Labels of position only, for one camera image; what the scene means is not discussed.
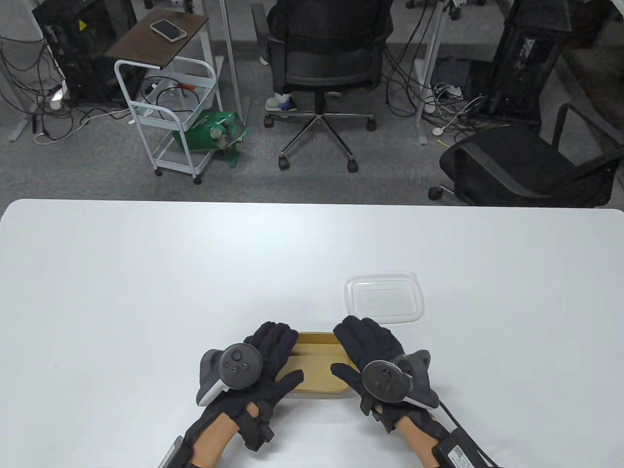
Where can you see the smartphone with white case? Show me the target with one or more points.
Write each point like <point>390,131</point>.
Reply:
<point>168,29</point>

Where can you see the clear plastic lid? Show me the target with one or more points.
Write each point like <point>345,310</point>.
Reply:
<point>384,298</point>

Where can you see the white desk leg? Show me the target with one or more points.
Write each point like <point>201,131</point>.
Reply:
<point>233,63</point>

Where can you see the grey controller on left glove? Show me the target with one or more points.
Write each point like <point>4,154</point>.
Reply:
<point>236,368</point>

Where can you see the person's left hand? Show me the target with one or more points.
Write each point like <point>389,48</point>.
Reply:
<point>278,351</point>

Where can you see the black computer tower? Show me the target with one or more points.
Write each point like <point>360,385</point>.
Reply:
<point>521,58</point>
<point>87,53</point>

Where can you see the person's left thumb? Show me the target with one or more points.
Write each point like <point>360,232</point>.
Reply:
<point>290,380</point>

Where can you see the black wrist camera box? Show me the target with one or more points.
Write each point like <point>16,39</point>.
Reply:
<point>463,451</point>

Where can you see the white rolling cart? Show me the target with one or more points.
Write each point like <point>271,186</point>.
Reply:
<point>165,146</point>

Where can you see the green device with tubes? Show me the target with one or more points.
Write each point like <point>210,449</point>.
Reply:
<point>209,129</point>

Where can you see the black mesh office chair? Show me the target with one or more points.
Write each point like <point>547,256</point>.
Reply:
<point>326,53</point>

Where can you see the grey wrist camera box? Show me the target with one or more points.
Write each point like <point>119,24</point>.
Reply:
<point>170,453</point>

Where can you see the grey controller on glove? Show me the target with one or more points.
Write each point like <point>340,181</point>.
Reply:
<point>390,380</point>
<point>236,368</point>

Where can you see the grey controller on right glove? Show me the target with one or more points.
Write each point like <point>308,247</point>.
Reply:
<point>390,380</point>

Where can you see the black office chair with armrests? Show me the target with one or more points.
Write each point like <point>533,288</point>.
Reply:
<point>521,170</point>

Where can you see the person's right thumb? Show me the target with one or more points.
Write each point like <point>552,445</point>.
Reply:
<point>345,373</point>

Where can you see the tan food container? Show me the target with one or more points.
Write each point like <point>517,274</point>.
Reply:
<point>317,370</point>

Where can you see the person's left forearm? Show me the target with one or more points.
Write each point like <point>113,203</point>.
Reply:
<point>214,441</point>

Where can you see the brown side table top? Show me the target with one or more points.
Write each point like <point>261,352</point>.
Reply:
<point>146,41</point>

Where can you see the person's right forearm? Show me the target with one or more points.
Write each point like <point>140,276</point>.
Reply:
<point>418,446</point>

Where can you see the person's right hand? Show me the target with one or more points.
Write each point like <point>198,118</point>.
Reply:
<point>370,341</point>

